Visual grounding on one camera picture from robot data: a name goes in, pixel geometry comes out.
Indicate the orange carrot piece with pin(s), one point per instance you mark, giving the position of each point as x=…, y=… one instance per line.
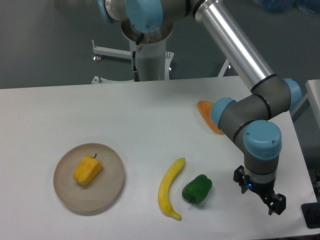
x=205, y=107

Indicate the green bell pepper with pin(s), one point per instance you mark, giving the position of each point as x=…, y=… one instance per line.
x=196, y=191

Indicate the black device at table edge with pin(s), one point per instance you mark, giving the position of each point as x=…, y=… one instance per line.
x=311, y=214

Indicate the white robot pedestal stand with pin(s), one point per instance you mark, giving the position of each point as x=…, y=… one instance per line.
x=148, y=54

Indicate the beige round plate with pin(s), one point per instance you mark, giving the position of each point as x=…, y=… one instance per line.
x=101, y=192

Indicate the yellow bell pepper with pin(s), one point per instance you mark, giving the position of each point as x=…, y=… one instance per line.
x=87, y=169

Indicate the white side table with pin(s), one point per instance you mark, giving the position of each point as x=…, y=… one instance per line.
x=311, y=98

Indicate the yellow banana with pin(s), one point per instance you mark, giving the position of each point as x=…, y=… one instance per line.
x=163, y=195

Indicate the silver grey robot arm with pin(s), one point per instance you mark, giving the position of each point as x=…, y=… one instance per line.
x=148, y=23

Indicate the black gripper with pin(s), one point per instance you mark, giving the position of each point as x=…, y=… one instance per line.
x=262, y=185

